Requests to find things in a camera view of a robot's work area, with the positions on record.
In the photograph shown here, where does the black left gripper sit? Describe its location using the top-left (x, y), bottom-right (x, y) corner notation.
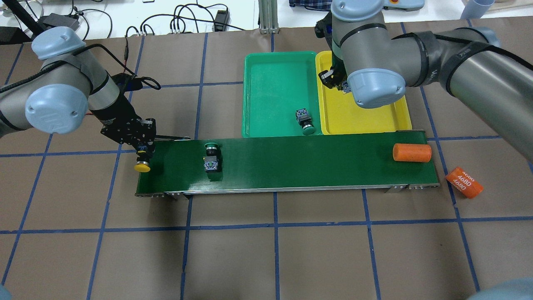
top-left (90, 73), bottom-right (157, 158)

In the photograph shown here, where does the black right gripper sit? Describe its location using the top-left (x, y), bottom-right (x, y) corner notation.
top-left (318, 63), bottom-right (348, 91)

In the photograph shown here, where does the green push button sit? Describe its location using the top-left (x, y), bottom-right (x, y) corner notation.
top-left (295, 108), bottom-right (316, 135)
top-left (203, 142), bottom-right (222, 173)

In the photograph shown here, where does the yellow push button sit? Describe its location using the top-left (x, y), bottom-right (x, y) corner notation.
top-left (340, 80), bottom-right (352, 94)
top-left (134, 145), bottom-right (152, 173)

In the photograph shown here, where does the plain orange cylinder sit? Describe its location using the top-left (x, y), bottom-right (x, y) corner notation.
top-left (392, 144), bottom-right (432, 163)

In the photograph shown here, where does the orange cylinder with 4680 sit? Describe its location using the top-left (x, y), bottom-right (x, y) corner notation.
top-left (446, 167), bottom-right (484, 199)

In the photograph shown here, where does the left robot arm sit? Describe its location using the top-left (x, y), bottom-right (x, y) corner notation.
top-left (0, 27), bottom-right (156, 162)

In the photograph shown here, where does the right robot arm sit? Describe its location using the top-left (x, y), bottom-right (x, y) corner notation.
top-left (315, 0), bottom-right (533, 161)

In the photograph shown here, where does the yellow plastic tray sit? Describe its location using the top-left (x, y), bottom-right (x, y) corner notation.
top-left (315, 50), bottom-right (413, 135)

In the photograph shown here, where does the green plastic tray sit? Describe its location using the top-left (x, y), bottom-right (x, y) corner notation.
top-left (242, 51), bottom-right (322, 138)

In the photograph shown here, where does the green conveyor belt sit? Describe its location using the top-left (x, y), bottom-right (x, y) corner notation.
top-left (135, 130), bottom-right (440, 197)

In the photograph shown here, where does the black power adapter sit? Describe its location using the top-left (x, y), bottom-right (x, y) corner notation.
top-left (213, 10), bottom-right (229, 32)

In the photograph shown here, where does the aluminium frame post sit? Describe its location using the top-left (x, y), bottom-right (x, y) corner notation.
top-left (258, 0), bottom-right (279, 35)

